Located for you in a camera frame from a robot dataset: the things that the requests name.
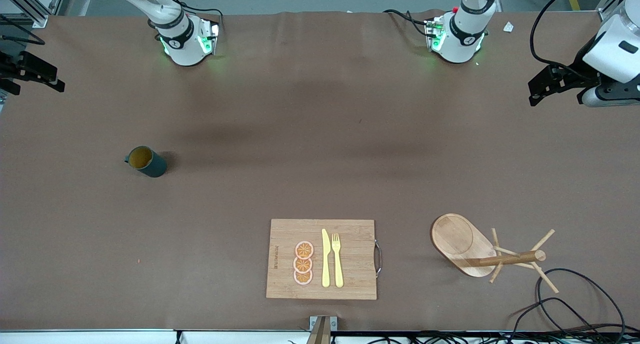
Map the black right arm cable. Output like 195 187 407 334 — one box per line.
0 14 46 46

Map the brown table cover mat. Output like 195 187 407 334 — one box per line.
0 10 640 333

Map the wooden mug rack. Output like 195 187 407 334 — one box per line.
431 213 560 294

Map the black base cable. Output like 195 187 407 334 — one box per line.
177 3 224 32
383 8 432 37

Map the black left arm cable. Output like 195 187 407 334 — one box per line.
529 0 609 81

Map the yellow plastic knife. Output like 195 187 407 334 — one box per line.
321 228 332 288

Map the bamboo cutting board, metal handle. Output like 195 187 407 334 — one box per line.
266 219 383 301

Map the dark teal cup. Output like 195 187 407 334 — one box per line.
124 145 168 179

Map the aluminium frame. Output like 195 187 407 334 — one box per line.
0 0 68 29

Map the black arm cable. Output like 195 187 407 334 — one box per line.
0 14 46 46
529 0 609 81

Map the yellow plastic fork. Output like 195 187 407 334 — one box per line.
332 233 345 289

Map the grey metal bracket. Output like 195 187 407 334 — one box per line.
306 315 339 344

